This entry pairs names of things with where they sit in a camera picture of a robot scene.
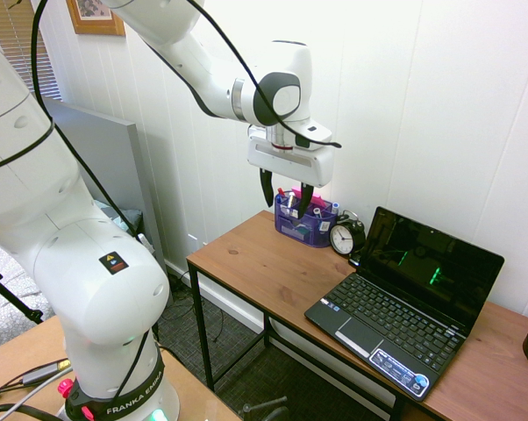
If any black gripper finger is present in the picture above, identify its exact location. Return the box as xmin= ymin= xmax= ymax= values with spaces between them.
xmin=259 ymin=168 xmax=275 ymax=208
xmin=296 ymin=182 xmax=315 ymax=221

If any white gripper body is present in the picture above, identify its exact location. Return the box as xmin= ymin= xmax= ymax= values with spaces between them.
xmin=245 ymin=137 xmax=334 ymax=188

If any black laptop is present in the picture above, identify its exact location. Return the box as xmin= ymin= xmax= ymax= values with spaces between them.
xmin=303 ymin=205 xmax=505 ymax=403

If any pink sticky note pad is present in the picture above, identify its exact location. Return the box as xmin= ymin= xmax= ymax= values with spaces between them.
xmin=289 ymin=186 xmax=327 ymax=210

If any purple mesh desk organizer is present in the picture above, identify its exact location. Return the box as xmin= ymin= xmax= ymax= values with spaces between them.
xmin=274 ymin=188 xmax=340 ymax=250

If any black alarm clock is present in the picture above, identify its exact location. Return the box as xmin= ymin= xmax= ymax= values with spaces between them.
xmin=329 ymin=210 xmax=366 ymax=256

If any grey panel board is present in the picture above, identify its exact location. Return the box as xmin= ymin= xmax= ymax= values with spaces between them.
xmin=42 ymin=96 xmax=174 ymax=308

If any window blind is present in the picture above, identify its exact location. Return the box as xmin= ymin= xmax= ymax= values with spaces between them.
xmin=3 ymin=0 xmax=62 ymax=101

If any black tripod stand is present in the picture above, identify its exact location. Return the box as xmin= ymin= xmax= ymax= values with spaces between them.
xmin=0 ymin=266 xmax=45 ymax=325

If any white patterned bedding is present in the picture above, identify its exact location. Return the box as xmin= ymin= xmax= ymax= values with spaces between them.
xmin=0 ymin=239 xmax=57 ymax=354

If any light wooden robot table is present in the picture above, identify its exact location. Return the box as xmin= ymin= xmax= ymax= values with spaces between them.
xmin=0 ymin=315 xmax=243 ymax=421

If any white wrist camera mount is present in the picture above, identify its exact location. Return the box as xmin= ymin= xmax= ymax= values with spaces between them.
xmin=289 ymin=124 xmax=334 ymax=149

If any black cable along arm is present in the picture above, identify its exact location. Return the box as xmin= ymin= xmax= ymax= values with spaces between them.
xmin=0 ymin=0 xmax=343 ymax=407

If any wooden desk black metal frame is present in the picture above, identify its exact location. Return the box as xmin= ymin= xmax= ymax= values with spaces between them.
xmin=186 ymin=209 xmax=528 ymax=421

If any black power cord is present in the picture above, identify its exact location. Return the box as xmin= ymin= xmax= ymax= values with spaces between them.
xmin=166 ymin=266 xmax=230 ymax=352

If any wooden picture frame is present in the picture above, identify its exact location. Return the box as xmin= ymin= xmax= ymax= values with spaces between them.
xmin=65 ymin=0 xmax=127 ymax=37

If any grey cable with adapter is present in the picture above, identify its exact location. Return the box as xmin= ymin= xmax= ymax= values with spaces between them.
xmin=0 ymin=358 xmax=75 ymax=421

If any black adapter cable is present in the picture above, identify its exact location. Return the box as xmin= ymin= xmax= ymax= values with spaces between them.
xmin=0 ymin=376 xmax=68 ymax=421

